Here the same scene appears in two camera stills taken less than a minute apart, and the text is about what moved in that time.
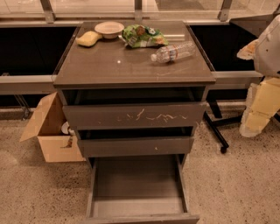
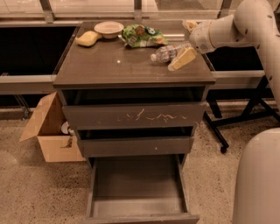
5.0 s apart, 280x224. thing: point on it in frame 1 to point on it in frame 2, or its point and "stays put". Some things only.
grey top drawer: x=170 y=115 stays put
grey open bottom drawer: x=138 y=190 stays put
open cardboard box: x=58 y=143 stays put
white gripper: x=269 y=52 to x=199 y=38
